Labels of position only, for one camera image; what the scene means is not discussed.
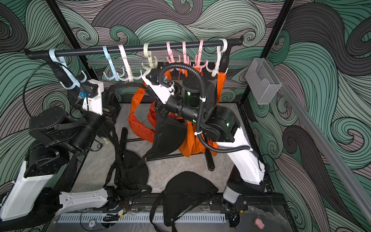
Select black bag orange straps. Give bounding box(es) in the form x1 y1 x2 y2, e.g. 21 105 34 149
149 171 219 228

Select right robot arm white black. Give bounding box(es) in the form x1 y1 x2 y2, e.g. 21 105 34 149
151 78 265 204

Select pink small object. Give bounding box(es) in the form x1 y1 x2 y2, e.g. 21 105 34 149
254 218 265 230

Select black corrugated cable hose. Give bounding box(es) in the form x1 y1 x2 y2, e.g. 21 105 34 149
157 63 253 154

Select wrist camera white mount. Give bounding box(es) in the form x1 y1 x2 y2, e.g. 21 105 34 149
141 69 175 104
80 79 104 116

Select white slotted cable duct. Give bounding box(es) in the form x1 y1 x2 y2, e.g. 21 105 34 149
57 213 226 225

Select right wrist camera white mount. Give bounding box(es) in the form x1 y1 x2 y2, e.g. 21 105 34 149
141 69 175 104

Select black backpack on floor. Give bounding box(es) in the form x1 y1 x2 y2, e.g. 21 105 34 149
103 127 152 198

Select white hook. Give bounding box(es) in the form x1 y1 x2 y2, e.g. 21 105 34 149
117 44 151 82
206 39 228 77

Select clear mesh wall bin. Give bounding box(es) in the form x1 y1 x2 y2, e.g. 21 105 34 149
245 59 282 105

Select pale green hook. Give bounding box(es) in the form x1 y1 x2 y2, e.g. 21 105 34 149
142 43 158 71

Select light blue hook outer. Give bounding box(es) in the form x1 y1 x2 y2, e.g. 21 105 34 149
48 49 87 90

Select black clothes rack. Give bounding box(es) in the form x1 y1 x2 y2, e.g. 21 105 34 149
23 36 245 172

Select light blue hook inner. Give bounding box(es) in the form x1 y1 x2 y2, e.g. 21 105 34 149
102 46 128 81

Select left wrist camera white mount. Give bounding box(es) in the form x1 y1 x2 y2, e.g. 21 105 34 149
80 79 104 116

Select white hook right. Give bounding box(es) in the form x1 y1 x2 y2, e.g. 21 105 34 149
206 39 228 77

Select pink hook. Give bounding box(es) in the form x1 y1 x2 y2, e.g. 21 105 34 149
193 40 208 72
182 41 190 65
166 42 181 64

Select light blue hook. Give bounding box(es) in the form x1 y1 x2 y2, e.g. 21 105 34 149
48 49 87 90
102 46 128 81

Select orange tote bag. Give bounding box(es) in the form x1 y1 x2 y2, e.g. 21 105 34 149
179 121 206 157

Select white hook left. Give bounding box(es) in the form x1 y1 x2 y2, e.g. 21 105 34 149
117 44 151 82

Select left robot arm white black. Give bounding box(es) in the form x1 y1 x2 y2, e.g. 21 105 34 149
1 94 117 232

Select black sling bag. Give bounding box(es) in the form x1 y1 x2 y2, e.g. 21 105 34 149
107 82 187 161

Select orange fanny pack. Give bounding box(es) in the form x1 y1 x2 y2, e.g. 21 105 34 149
206 72 227 105

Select red orange black backpack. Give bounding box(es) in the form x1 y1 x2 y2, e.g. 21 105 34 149
128 88 157 143

